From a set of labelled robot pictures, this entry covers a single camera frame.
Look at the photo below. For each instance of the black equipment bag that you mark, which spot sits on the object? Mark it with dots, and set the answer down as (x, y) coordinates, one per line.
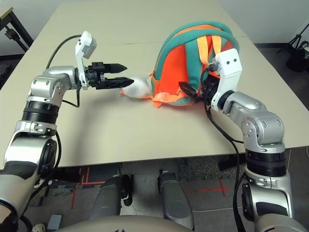
(297, 60)

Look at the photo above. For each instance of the grey robot right leg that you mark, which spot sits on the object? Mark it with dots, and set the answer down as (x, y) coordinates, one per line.
(173, 200)

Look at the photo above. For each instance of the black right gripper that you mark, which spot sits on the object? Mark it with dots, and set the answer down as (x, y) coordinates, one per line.
(210, 87)

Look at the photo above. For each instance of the orange and green backpack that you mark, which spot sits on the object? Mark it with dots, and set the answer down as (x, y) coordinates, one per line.
(176, 72)

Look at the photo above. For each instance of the grey robot leg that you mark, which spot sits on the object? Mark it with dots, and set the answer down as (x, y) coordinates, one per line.
(173, 200)
(106, 198)

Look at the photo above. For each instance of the beige perforated shoe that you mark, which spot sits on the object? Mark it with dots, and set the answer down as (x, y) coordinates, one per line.
(39, 228)

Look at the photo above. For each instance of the black camera tripod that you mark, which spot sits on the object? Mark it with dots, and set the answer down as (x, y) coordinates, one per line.
(297, 38)

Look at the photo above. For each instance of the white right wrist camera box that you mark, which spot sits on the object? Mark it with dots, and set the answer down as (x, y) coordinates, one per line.
(228, 67)

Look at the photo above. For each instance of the grey robot torso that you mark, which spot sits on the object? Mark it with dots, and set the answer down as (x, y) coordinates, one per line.
(120, 224)

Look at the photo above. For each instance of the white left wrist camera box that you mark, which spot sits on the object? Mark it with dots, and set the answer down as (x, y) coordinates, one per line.
(83, 48)

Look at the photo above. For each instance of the grey shark plush toy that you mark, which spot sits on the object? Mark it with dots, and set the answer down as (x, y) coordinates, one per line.
(137, 88)

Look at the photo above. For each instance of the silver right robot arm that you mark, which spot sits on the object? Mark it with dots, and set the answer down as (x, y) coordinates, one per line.
(260, 130)

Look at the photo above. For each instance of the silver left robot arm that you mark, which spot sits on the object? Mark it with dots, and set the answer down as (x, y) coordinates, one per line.
(46, 82)

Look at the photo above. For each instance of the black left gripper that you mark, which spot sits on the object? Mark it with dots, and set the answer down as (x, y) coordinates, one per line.
(96, 72)

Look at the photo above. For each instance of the small grey box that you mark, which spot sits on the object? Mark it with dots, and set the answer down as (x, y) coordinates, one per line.
(55, 221)

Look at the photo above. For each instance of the grey robot left leg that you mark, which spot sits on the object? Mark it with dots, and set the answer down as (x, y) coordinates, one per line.
(106, 198)

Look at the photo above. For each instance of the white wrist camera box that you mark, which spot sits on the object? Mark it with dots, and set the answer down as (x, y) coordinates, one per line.
(83, 48)
(228, 67)

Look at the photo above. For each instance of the black metal stand frame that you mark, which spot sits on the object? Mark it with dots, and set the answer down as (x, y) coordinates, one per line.
(21, 30)

